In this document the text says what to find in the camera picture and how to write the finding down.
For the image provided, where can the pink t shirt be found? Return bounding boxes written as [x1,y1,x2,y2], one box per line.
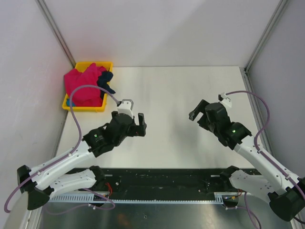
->
[64,63,107,107]

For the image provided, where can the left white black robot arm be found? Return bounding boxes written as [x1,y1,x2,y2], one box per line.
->
[17,111,147,210]

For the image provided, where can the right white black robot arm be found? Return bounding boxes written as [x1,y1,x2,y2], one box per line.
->
[189,100,305,221]

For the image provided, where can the navy t shirt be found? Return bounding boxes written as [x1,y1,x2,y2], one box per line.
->
[97,71,116,94]

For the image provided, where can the teal t shirt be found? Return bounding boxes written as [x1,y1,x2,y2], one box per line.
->
[65,94,75,107]

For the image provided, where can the yellow plastic bin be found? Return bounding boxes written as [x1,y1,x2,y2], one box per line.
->
[62,62,113,112]

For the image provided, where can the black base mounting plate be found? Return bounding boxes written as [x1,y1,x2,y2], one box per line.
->
[64,167,263,201]

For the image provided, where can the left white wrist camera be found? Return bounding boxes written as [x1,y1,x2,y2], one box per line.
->
[117,99,134,118]

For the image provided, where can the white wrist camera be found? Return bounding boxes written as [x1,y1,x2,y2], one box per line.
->
[218,93,232,109]
[117,99,134,118]

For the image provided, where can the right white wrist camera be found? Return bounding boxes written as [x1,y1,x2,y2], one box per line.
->
[218,93,232,109]

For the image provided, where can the grey slotted cable duct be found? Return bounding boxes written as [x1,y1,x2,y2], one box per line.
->
[49,192,238,204]

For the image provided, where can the right aluminium corner post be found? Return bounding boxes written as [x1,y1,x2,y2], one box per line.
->
[244,0,291,73]

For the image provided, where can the aluminium corner post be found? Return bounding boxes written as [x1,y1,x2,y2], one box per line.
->
[35,0,76,68]
[244,0,291,73]

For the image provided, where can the left aluminium corner post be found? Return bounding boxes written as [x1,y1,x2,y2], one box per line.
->
[35,0,76,68]

